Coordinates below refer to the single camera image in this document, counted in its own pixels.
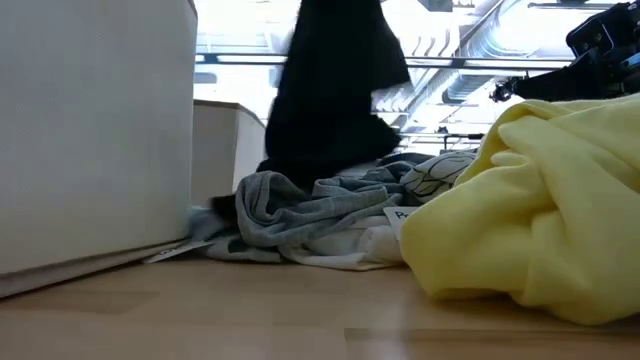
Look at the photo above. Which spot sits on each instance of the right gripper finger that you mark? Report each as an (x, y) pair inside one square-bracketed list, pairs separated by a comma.
[(545, 87)]

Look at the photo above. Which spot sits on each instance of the yellow garment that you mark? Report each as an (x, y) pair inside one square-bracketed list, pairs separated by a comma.
[(540, 210)]

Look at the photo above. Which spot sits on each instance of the heather grey garment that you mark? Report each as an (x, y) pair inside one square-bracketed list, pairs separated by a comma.
[(300, 210)]

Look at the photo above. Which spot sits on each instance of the white garment with black lines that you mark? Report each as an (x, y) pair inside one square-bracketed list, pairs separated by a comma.
[(440, 175)]

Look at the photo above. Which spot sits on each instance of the handwritten white paper tag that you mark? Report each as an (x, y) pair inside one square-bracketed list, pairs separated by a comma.
[(397, 220)]

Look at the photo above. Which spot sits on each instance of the white pants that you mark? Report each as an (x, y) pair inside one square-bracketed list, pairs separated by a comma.
[(350, 250)]

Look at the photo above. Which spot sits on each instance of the beige fabric bin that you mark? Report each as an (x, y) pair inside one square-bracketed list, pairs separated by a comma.
[(90, 135), (220, 150)]

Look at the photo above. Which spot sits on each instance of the small white paper tag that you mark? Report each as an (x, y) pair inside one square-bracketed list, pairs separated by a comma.
[(175, 251)]

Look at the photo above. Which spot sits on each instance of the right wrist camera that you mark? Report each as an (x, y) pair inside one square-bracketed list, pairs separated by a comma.
[(590, 36)]

